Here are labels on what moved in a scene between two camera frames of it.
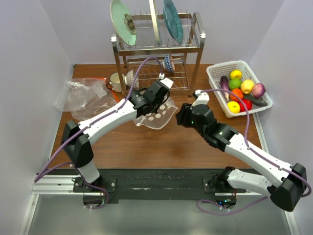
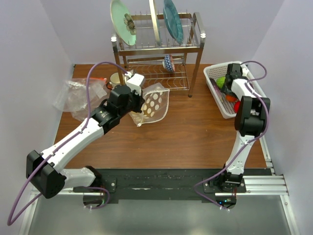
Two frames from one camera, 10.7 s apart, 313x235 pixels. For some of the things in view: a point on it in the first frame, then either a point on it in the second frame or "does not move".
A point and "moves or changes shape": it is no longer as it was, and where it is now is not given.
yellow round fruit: (233, 107) moves or changes shape
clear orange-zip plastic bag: (84, 98) does not move
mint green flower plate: (124, 25) does not move
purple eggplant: (224, 86) → (216, 88)
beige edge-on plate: (155, 20) does not move
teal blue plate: (172, 21) does not move
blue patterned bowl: (168, 63) does not move
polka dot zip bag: (158, 120) moves or changes shape
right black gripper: (182, 116) → (225, 88)
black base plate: (155, 184) does not move
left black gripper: (157, 108) → (140, 101)
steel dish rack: (146, 61) does not move
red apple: (248, 103) moves or changes shape
